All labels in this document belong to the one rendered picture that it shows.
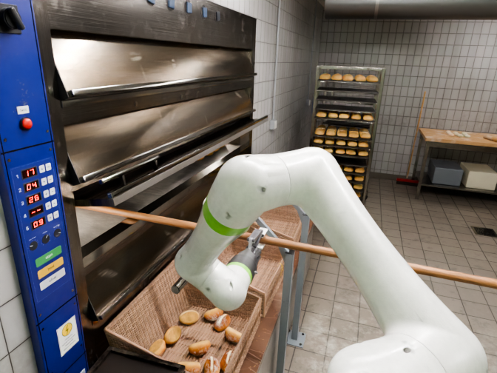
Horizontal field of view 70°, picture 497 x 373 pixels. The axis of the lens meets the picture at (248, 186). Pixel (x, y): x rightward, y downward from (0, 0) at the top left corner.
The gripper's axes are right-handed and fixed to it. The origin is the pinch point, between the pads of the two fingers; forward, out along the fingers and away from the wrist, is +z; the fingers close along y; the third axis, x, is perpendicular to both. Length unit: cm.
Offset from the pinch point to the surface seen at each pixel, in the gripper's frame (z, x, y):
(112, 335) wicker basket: -29, -49, 36
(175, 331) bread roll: 0, -38, 56
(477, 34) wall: 496, 164, -106
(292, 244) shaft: -1.0, 12.1, -0.3
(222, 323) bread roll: 13, -21, 56
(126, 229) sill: -9, -53, 2
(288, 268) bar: 34.8, 5.0, 32.7
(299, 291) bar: 83, 5, 79
